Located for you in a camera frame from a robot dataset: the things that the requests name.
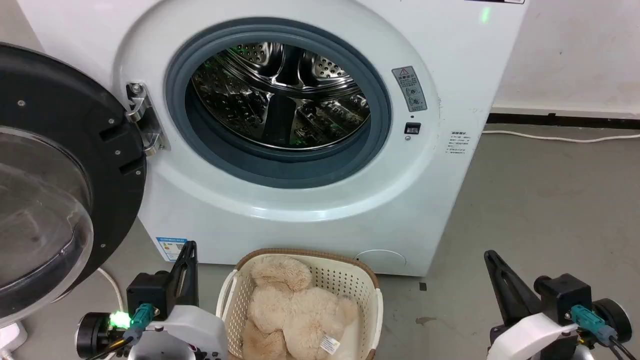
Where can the cream plastic laundry basket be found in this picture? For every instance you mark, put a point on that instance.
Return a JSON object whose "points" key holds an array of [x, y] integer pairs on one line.
{"points": [[345, 280]]}

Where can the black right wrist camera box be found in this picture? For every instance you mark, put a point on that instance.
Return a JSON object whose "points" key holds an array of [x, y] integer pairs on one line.
{"points": [[562, 297]]}

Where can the black door latch socket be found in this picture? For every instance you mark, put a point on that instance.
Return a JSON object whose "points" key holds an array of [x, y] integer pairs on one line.
{"points": [[412, 128]]}

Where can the black round washer door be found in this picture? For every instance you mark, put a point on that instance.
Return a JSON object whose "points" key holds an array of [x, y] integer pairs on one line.
{"points": [[60, 130]]}

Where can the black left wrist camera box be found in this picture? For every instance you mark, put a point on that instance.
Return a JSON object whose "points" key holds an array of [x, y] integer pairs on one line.
{"points": [[147, 295]]}

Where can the blue energy label sticker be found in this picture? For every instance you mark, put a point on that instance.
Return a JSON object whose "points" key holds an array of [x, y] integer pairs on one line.
{"points": [[169, 248]]}

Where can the stainless steel drum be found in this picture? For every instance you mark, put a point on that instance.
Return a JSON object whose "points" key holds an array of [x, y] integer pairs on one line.
{"points": [[280, 95]]}

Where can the white front-load washing machine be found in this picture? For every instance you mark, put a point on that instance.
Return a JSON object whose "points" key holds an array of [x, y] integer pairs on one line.
{"points": [[450, 60]]}

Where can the chrome door hinge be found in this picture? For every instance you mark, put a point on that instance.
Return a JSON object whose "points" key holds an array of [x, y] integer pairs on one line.
{"points": [[142, 120]]}

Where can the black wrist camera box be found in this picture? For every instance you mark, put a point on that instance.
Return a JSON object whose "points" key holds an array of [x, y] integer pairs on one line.
{"points": [[562, 297], [147, 295]]}

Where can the round white filter cover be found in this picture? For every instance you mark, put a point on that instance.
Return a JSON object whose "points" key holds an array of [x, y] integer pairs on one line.
{"points": [[382, 260]]}

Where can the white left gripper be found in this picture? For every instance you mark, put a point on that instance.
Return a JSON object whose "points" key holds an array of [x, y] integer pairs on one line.
{"points": [[200, 330]]}

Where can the grey rubber door gasket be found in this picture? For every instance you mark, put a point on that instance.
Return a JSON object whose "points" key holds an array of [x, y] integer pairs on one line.
{"points": [[280, 167]]}

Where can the beige plush teddy bear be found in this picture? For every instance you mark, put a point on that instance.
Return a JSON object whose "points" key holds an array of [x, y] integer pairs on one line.
{"points": [[295, 310]]}

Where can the grey warning sticker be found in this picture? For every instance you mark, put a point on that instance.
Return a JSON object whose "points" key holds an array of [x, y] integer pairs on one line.
{"points": [[410, 88]]}

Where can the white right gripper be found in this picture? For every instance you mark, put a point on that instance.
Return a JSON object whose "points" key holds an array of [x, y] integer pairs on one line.
{"points": [[535, 335]]}

